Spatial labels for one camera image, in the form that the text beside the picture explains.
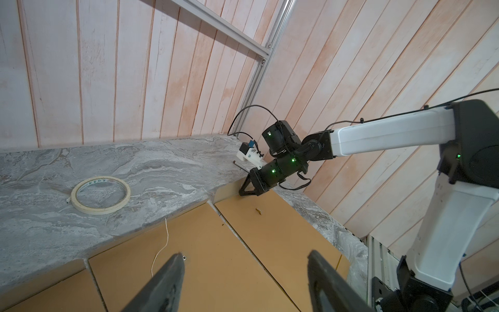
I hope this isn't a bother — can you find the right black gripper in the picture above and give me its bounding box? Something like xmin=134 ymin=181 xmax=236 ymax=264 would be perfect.
xmin=239 ymin=163 xmax=285 ymax=196

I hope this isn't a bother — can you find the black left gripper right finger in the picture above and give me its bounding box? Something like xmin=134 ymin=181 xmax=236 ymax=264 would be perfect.
xmin=307 ymin=250 xmax=374 ymax=312

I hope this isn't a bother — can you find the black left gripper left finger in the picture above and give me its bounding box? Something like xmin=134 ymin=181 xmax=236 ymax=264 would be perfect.
xmin=122 ymin=253 xmax=185 ymax=312

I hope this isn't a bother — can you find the brown kraft file bag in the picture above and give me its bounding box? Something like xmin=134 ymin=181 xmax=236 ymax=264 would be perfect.
xmin=6 ymin=270 xmax=105 ymax=311

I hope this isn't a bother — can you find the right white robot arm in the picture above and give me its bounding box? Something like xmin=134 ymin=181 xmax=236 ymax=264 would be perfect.
xmin=238 ymin=100 xmax=498 ymax=311

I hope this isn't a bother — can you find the masking tape roll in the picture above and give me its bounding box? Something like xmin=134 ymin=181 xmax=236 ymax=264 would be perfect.
xmin=66 ymin=176 xmax=131 ymax=215

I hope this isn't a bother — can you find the horizontal aluminium wall rail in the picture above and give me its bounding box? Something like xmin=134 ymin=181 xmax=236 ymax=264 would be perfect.
xmin=172 ymin=0 xmax=270 ymax=59

